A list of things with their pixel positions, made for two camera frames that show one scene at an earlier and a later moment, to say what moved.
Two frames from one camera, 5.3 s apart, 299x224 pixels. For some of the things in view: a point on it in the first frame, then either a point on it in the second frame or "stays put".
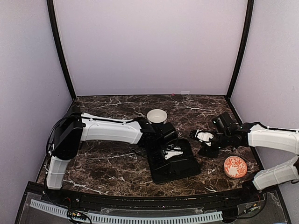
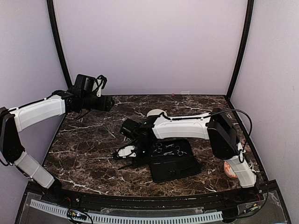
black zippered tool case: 177,165 stays put
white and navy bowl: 157,115 stays put
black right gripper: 208,152 → 138,161
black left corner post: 50,5 stays put
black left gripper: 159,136 → 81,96
